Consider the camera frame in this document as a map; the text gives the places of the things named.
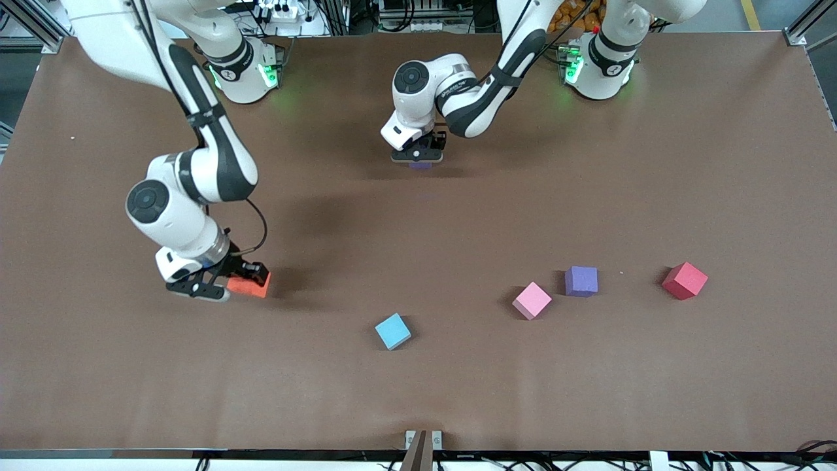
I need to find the orange foam cube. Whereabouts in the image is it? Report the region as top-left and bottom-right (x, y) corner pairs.
(226, 273), (272, 299)

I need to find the blue foam cube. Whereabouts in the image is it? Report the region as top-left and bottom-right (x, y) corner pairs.
(374, 313), (413, 351)

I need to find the bag of orange items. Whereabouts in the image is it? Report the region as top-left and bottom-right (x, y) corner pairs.
(548, 0), (609, 35)

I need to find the pink foam cube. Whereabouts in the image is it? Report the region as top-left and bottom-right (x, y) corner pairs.
(512, 281), (553, 321)

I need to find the white power strip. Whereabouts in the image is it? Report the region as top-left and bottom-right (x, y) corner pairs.
(258, 0), (309, 22)

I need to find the red foam cube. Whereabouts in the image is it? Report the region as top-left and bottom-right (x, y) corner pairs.
(661, 261), (709, 302)

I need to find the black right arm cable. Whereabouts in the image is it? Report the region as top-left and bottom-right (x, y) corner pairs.
(229, 198), (269, 257)

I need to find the metal bracket with brown post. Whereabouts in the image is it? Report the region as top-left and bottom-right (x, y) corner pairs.
(403, 429), (444, 471)

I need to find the aluminium frame post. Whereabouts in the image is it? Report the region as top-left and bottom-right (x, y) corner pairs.
(783, 0), (837, 48)
(0, 0), (64, 54)

